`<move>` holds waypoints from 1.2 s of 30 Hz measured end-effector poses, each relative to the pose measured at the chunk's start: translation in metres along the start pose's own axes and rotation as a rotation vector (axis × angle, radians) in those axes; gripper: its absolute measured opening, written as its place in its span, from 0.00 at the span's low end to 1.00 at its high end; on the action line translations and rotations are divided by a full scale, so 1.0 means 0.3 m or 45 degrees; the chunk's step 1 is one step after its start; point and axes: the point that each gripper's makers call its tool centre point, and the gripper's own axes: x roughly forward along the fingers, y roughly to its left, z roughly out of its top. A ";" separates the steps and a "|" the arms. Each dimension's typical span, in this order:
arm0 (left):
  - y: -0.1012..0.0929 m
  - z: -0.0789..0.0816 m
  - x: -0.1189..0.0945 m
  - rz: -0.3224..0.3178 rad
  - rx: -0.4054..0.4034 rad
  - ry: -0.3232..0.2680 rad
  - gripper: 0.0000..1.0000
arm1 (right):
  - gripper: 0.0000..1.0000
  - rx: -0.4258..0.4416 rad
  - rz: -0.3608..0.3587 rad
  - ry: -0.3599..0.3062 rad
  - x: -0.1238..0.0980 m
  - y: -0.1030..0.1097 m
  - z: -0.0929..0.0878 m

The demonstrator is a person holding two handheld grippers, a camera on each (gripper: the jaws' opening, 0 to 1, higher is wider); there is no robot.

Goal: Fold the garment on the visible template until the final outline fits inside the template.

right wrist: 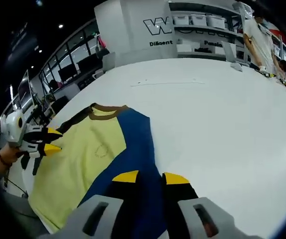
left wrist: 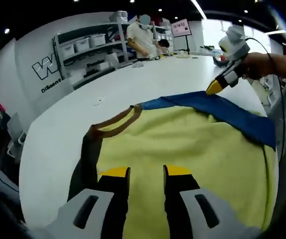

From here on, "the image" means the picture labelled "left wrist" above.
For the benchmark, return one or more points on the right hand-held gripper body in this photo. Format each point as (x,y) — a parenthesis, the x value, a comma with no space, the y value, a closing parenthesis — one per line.
(235,44)

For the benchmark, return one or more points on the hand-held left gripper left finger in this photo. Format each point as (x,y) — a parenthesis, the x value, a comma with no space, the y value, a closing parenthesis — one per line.
(113,199)

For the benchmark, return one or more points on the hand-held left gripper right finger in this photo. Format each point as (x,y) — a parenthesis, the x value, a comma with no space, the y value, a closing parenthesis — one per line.
(180,184)

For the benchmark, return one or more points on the yellow and blue garment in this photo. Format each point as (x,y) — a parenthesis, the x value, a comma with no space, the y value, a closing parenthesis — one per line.
(183,139)

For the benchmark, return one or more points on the person's right hand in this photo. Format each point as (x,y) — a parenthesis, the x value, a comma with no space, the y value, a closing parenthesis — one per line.
(255,64)

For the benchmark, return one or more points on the black curved object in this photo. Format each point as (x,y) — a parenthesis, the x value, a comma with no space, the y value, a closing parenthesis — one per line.
(220,62)

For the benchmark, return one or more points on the beige cloth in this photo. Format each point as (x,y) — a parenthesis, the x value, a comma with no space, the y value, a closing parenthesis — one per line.
(184,56)

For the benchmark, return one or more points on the black screen stand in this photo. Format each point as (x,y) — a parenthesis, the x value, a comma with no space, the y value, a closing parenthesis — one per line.
(188,44)

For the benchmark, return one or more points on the pink display screen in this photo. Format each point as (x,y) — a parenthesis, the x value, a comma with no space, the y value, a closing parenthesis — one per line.
(181,28)

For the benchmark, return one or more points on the grey metal shelf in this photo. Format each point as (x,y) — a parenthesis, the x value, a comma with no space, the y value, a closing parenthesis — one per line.
(160,32)
(93,54)

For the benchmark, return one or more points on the small grey cloth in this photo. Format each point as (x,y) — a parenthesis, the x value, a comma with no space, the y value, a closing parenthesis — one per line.
(138,65)

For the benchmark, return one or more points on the white office chair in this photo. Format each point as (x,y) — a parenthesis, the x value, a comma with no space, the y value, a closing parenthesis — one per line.
(17,134)

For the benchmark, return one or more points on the white storage bin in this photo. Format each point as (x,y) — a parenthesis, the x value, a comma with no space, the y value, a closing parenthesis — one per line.
(97,40)
(68,50)
(82,45)

